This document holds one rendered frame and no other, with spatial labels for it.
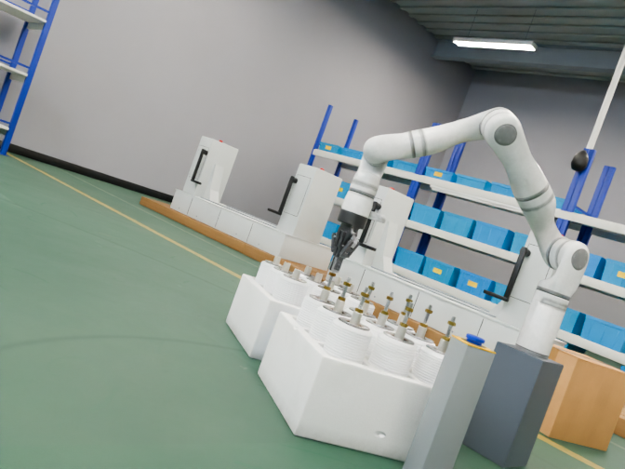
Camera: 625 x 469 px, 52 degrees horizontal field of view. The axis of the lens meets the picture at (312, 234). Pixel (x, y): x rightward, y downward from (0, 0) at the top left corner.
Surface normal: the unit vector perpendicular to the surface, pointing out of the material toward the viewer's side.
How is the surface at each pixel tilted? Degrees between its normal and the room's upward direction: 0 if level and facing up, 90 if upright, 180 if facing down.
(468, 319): 90
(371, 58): 90
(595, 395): 90
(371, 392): 90
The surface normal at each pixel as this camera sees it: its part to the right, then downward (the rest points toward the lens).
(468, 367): 0.28, 0.13
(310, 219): 0.66, 0.26
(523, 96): -0.67, -0.22
